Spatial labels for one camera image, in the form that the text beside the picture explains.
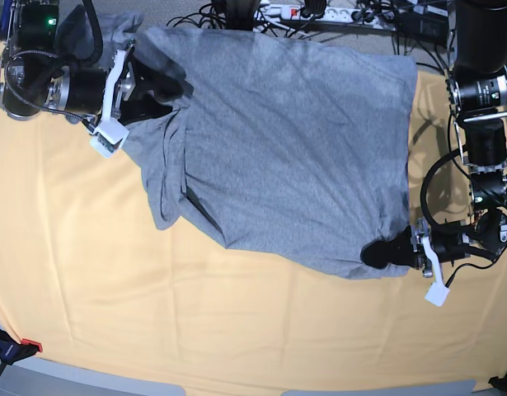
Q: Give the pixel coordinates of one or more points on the white power strip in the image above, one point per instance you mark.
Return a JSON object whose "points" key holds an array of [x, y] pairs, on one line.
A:
{"points": [[290, 15]]}

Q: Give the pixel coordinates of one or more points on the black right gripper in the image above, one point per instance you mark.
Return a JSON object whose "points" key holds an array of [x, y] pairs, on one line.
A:
{"points": [[140, 91]]}

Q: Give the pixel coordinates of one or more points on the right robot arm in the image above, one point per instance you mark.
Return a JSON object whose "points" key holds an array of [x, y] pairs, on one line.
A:
{"points": [[60, 67]]}

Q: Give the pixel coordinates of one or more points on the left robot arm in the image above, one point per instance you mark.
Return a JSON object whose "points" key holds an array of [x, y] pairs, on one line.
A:
{"points": [[477, 87]]}

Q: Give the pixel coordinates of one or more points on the blue red clamp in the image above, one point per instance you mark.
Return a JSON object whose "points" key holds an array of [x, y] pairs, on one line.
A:
{"points": [[12, 351]]}

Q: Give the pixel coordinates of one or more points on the yellow table cloth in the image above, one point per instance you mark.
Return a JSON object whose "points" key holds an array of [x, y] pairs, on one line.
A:
{"points": [[85, 273]]}

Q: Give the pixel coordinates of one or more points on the grey t-shirt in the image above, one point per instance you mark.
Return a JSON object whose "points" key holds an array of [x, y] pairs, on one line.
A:
{"points": [[287, 146]]}

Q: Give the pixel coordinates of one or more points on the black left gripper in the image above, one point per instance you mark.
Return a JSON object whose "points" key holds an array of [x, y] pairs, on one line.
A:
{"points": [[408, 250]]}

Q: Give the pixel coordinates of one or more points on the black power adapter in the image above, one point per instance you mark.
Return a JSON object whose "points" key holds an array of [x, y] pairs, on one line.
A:
{"points": [[425, 27]]}

